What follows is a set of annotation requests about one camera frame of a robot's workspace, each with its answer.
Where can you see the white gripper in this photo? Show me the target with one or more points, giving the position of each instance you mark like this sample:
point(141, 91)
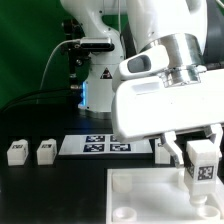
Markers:
point(144, 108)

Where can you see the white square tabletop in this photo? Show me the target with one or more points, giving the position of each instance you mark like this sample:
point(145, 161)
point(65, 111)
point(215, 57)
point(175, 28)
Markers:
point(157, 196)

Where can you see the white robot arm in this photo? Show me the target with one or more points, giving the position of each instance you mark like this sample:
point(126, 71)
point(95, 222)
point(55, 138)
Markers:
point(135, 26)

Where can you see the grey rear camera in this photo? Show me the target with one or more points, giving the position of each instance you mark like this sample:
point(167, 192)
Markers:
point(97, 44)

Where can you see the white marker sheet with tags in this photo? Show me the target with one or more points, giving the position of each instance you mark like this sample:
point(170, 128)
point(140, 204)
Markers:
point(101, 144)

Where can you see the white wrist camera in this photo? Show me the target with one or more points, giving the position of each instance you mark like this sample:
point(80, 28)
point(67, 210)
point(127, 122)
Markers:
point(143, 64)

